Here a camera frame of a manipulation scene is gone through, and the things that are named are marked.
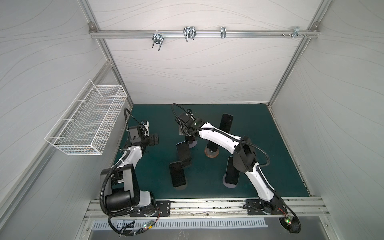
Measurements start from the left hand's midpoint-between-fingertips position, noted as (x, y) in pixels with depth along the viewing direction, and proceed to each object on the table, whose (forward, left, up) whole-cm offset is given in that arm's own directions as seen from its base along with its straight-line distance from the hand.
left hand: (152, 133), depth 92 cm
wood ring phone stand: (-8, -38, -10) cm, 40 cm away
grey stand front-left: (-30, -21, -6) cm, 37 cm away
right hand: (+5, -24, +3) cm, 24 cm away
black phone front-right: (-27, -46, +6) cm, 53 cm away
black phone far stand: (+8, -47, +2) cm, 48 cm away
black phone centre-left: (-14, -21, +4) cm, 26 cm away
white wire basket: (-11, +23, +22) cm, 34 cm away
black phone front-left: (-24, -19, -1) cm, 31 cm away
